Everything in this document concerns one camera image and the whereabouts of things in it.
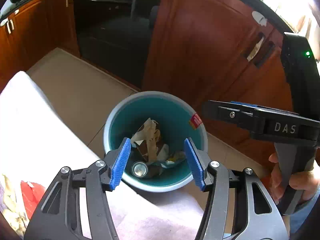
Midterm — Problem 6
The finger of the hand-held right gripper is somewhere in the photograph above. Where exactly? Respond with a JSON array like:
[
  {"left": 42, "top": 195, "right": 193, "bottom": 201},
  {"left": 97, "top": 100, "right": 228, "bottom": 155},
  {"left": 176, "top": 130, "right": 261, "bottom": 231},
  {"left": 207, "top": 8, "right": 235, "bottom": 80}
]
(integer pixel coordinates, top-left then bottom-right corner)
[{"left": 202, "top": 100, "right": 261, "bottom": 131}]

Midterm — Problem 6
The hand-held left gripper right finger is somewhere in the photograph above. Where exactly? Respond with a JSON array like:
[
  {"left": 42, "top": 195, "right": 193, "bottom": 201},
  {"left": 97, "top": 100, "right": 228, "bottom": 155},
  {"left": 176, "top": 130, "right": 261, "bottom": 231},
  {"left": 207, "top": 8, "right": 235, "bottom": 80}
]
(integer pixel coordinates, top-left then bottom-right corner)
[{"left": 184, "top": 137, "right": 289, "bottom": 240}]

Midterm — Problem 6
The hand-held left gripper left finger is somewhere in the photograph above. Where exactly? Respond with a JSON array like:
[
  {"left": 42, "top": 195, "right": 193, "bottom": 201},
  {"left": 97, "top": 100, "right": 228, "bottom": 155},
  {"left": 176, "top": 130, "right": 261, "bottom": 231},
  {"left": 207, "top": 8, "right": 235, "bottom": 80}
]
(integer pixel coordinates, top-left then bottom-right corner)
[{"left": 24, "top": 137, "right": 132, "bottom": 240}]

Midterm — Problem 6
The yellow wrapper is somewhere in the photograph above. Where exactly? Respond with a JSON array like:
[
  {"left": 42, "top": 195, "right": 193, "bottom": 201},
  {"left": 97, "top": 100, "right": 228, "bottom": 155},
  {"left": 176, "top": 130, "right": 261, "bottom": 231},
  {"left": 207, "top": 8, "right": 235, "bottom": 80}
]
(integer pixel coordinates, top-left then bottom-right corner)
[{"left": 167, "top": 151, "right": 187, "bottom": 168}]

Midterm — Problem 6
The green foil wrapper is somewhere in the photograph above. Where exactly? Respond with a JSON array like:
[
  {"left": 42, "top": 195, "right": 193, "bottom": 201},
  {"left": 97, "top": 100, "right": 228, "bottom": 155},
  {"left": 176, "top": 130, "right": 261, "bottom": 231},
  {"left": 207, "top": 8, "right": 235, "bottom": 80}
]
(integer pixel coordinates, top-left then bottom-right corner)
[{"left": 150, "top": 160, "right": 175, "bottom": 169}]

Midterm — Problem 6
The cream printed wrapper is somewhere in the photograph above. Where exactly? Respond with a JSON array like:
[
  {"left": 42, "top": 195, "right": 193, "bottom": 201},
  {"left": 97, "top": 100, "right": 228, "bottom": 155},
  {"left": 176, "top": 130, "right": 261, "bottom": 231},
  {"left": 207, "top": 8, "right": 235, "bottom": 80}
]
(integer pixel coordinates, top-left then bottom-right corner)
[{"left": 130, "top": 118, "right": 162, "bottom": 164}]

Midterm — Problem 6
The blue-grey plastic bin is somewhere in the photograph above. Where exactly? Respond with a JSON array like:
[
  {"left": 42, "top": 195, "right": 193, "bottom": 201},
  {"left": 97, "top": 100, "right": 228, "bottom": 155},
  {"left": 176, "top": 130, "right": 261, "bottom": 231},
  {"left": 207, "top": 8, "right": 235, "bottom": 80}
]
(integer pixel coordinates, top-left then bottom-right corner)
[{"left": 103, "top": 91, "right": 208, "bottom": 193}]

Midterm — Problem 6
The red plastic snack packet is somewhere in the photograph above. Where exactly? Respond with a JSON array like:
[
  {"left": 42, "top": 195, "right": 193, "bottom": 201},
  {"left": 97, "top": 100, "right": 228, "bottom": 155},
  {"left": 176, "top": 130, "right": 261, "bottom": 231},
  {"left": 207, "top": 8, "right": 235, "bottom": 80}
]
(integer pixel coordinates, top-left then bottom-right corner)
[{"left": 20, "top": 180, "right": 47, "bottom": 220}]

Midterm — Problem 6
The person's right forearm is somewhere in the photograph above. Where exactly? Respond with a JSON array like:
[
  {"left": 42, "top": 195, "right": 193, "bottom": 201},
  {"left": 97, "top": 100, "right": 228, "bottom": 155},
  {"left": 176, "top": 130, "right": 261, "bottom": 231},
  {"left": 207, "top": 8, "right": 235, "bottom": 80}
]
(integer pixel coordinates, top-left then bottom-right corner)
[{"left": 290, "top": 189, "right": 320, "bottom": 233}]

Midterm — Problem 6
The person's right hand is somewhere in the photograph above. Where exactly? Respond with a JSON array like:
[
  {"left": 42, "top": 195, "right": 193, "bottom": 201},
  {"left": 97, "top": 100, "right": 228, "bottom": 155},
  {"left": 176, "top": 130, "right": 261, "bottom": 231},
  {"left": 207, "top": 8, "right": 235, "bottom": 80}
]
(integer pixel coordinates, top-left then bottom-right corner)
[{"left": 269, "top": 152, "right": 320, "bottom": 205}]

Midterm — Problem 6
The red-brown panel cabinet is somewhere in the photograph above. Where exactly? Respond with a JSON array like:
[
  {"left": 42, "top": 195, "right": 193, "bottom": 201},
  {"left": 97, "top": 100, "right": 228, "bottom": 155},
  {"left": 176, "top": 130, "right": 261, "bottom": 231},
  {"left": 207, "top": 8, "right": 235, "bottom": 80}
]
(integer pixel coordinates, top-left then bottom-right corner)
[{"left": 142, "top": 0, "right": 300, "bottom": 160}]

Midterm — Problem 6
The white cabinet sticker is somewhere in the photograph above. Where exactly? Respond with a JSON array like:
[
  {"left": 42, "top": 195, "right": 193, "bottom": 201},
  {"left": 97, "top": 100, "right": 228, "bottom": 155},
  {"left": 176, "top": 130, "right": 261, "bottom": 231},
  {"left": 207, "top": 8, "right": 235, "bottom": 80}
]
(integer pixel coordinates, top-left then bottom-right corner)
[{"left": 252, "top": 10, "right": 267, "bottom": 27}]

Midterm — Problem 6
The built-in black oven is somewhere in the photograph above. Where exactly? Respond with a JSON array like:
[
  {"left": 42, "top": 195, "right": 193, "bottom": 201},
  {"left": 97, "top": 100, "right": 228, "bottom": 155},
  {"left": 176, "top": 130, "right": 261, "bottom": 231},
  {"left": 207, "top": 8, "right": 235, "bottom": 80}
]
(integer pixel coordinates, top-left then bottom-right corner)
[{"left": 72, "top": 0, "right": 163, "bottom": 88}]

